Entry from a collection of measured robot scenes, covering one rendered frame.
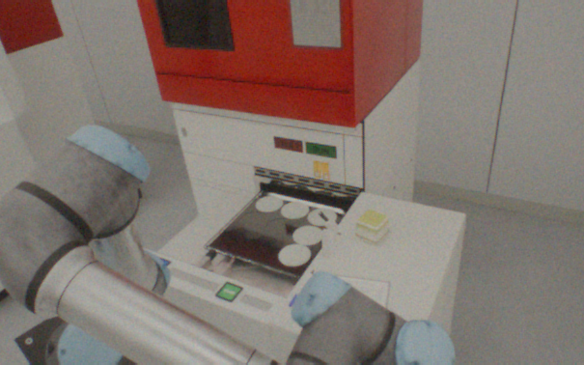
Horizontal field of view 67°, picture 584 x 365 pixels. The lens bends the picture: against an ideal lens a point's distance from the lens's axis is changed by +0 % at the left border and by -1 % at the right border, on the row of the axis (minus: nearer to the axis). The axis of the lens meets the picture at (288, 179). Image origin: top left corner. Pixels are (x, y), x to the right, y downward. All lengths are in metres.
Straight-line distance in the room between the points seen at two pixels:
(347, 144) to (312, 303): 1.00
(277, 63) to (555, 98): 1.84
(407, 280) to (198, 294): 0.56
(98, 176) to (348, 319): 0.36
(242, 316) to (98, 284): 0.68
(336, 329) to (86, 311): 0.28
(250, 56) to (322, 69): 0.26
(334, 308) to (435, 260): 0.78
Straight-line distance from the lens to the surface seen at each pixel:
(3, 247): 0.61
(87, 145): 0.64
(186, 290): 1.29
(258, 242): 1.48
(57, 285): 0.58
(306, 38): 1.36
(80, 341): 0.97
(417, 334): 0.57
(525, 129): 2.97
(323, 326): 0.55
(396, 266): 1.28
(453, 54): 2.86
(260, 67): 1.48
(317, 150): 1.55
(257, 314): 1.18
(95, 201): 0.62
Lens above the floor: 1.83
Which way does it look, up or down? 32 degrees down
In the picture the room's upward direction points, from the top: 6 degrees counter-clockwise
